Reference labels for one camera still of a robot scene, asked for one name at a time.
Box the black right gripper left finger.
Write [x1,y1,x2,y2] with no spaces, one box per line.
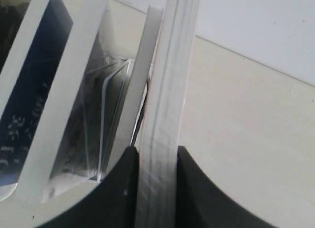
[40,147,139,228]

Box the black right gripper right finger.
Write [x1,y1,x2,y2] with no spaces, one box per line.
[176,146,268,228]

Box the red orange cover book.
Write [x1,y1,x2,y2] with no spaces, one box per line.
[135,0,200,228]

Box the black cover book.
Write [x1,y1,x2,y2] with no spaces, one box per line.
[97,7,163,180]

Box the blue moon cover book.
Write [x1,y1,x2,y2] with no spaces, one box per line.
[0,0,73,200]

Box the white grey spine book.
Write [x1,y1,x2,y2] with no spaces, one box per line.
[16,0,115,204]

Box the white wire book rack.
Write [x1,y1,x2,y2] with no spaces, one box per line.
[81,55,151,183]

